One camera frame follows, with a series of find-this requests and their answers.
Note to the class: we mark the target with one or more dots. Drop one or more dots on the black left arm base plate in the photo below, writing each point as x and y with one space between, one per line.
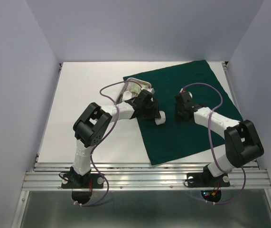
89 181

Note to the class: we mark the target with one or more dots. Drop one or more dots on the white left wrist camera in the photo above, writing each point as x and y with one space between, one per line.
151 90

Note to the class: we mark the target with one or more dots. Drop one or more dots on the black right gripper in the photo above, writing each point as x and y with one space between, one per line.
177 117

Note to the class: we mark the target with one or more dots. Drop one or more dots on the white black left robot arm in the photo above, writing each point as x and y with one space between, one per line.
91 126

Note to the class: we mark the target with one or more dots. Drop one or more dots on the white gauze pad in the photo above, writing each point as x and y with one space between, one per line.
162 118
127 95

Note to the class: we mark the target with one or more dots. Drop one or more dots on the dark green surgical drape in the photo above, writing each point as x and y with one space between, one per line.
179 90

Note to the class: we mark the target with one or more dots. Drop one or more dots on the clear bag of cotton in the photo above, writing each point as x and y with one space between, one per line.
136 89

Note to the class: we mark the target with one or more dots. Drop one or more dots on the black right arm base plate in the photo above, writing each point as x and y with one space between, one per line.
205 180

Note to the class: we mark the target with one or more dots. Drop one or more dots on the stainless steel instrument tray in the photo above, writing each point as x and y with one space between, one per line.
128 84

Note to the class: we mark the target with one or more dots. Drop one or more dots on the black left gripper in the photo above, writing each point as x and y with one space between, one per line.
154 112

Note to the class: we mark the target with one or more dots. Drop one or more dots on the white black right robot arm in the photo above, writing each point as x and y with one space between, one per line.
241 140

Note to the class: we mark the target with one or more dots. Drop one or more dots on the aluminium extrusion rail frame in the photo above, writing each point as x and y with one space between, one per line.
139 195

